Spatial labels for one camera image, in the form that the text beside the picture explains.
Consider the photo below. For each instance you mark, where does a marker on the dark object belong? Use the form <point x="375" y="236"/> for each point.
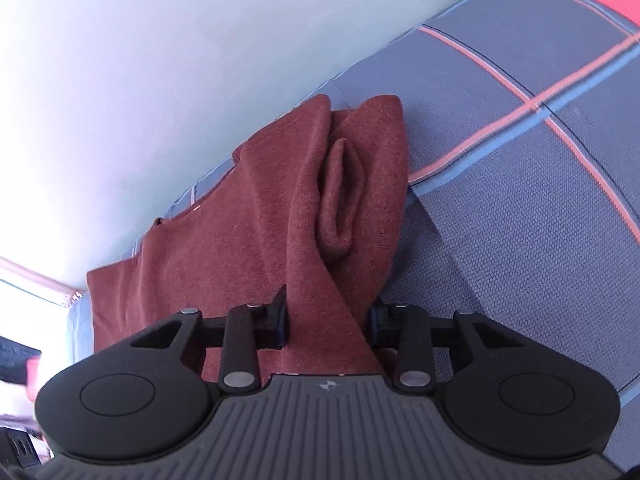
<point x="15" y="360"/>

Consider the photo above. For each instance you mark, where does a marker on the blue plaid bed sheet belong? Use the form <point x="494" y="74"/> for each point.
<point x="525" y="200"/>

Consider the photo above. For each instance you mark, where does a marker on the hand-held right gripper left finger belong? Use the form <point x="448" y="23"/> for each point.
<point x="274" y="327"/>

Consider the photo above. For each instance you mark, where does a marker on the window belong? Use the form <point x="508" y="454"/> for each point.
<point x="25" y="305"/>

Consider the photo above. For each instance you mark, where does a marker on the pink patterned curtain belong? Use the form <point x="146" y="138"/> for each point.
<point x="40" y="280"/>

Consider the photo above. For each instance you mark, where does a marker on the rust red knit sweater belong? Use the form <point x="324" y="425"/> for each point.
<point x="260" y="220"/>

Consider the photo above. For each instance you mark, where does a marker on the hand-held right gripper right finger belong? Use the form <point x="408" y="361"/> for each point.
<point x="382" y="325"/>

